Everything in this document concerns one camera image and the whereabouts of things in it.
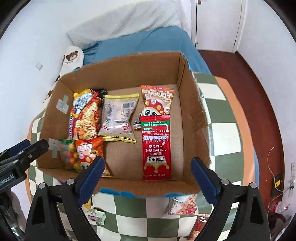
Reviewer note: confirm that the clear yellow-edged snack bag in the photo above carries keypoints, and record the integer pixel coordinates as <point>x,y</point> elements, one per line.
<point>115,120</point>

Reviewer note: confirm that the cranberry oat cookie packet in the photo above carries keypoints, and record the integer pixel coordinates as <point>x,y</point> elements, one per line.
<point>182,205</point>

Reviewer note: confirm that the white door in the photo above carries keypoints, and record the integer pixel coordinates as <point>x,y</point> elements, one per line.
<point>217,24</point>

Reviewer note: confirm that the small white panda packet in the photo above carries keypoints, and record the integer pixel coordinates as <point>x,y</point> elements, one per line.
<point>96,216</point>

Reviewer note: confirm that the orange panda seed packet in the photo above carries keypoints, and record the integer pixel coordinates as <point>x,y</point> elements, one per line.
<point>157,101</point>

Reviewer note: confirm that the yellow tag on floor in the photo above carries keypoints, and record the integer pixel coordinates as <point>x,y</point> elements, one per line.
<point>277,183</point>

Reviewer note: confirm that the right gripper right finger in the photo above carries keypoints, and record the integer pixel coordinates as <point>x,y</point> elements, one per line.
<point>250,222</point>

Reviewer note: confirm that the wall socket left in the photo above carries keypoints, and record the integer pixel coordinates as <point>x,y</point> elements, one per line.
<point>39,65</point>

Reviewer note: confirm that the colourful candy ball bag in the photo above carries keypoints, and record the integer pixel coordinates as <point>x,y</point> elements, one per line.
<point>69,155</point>

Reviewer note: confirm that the brown pastry packet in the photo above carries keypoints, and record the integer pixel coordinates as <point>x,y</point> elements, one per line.
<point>198,226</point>

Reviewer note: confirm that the red spicy strip packet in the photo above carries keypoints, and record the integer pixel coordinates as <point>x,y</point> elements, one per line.
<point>156,147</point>

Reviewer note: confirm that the bear print pillow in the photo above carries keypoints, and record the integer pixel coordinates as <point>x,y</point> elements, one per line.
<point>72,60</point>

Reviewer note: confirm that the yellow panda snack packet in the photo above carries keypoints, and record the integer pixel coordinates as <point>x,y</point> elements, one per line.
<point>88,205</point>

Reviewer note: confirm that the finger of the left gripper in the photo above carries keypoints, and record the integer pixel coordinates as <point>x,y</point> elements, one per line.
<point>12,151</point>
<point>27,155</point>

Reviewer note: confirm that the white quilted headboard cushion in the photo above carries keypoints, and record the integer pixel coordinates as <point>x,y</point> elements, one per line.
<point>125,20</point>

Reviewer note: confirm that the instant noodle packet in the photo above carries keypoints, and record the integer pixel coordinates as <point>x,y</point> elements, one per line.
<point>85,114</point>

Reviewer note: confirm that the blue bed sheet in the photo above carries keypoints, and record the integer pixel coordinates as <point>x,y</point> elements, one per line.
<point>162,39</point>

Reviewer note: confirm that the green white checkered mat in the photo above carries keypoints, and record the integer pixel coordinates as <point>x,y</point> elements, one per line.
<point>232,157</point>

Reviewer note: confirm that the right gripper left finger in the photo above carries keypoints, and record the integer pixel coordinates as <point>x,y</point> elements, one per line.
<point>44,221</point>

